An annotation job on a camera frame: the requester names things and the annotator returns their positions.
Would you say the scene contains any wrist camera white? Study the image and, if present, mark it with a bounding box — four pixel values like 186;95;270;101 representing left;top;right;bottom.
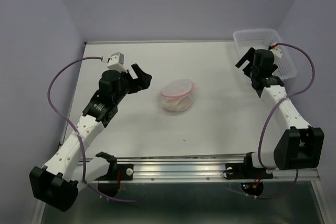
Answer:
268;44;283;62
101;52;127;73

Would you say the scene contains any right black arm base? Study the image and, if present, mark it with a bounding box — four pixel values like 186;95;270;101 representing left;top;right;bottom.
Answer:
222;153;274;198

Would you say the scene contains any purple cable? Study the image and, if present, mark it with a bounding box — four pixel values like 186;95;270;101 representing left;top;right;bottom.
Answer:
47;55;137;204
225;41;316;199

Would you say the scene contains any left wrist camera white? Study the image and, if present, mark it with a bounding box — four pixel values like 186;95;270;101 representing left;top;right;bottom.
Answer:
101;52;127;73

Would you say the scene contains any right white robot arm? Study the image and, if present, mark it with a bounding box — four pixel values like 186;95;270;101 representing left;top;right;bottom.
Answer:
234;44;324;179

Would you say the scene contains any white plastic basket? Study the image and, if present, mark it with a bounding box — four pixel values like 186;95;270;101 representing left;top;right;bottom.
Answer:
233;28;297;81

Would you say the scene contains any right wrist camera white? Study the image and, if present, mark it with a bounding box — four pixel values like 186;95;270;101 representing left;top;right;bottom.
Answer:
268;44;283;62

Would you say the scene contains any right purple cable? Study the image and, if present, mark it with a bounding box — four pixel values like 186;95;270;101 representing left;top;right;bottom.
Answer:
225;41;316;199

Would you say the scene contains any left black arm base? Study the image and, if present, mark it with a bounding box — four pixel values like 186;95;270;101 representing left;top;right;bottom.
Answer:
86;152;136;203

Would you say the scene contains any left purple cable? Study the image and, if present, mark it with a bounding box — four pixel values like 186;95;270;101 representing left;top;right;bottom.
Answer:
47;55;137;204

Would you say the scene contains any aluminium mounting rail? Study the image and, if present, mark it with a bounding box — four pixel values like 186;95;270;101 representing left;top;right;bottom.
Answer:
34;153;321;185

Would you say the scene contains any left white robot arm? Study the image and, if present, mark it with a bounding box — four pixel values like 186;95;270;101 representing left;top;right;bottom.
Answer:
29;63;152;211

